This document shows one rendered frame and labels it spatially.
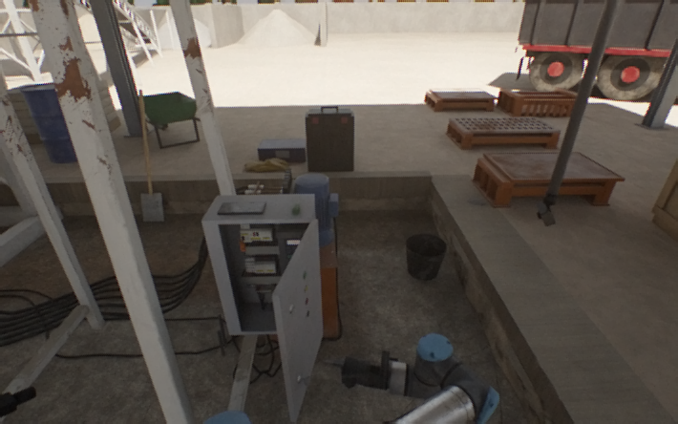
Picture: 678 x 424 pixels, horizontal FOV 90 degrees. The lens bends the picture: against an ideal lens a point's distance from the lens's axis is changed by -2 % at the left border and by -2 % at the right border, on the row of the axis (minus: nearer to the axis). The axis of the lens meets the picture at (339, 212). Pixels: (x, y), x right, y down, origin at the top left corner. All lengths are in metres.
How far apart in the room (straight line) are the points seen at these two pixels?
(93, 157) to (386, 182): 3.07
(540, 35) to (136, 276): 8.71
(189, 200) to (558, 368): 3.51
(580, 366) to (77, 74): 2.33
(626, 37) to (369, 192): 6.58
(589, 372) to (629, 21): 7.59
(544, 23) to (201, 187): 7.51
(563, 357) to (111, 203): 2.12
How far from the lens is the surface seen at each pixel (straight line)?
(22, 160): 2.40
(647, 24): 9.09
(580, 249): 3.17
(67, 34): 1.00
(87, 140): 1.01
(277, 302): 0.97
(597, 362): 2.33
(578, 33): 9.03
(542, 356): 2.21
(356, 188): 3.72
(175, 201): 4.14
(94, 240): 4.16
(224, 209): 1.37
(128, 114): 6.07
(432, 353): 1.01
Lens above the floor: 1.89
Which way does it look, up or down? 30 degrees down
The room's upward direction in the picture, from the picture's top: 1 degrees counter-clockwise
